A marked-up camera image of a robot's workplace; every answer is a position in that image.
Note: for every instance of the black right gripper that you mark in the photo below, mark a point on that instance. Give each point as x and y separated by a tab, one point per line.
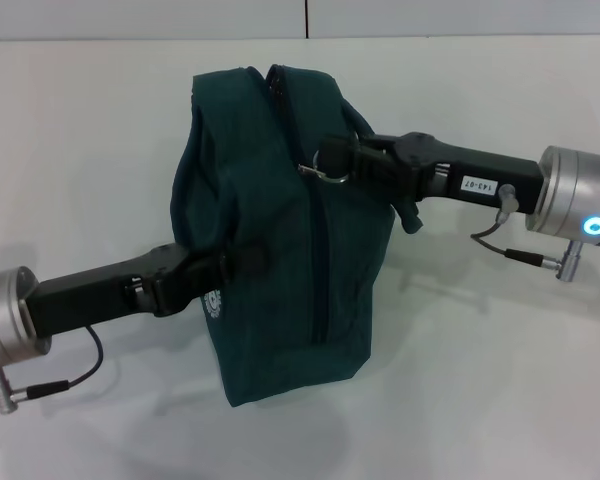
460	170

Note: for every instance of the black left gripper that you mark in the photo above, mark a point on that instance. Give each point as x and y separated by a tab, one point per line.
105	290

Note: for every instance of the dark teal insulated lunch bag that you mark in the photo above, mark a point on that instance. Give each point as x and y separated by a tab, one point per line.
290	260

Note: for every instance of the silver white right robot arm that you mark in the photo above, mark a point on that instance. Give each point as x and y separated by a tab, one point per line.
580	200

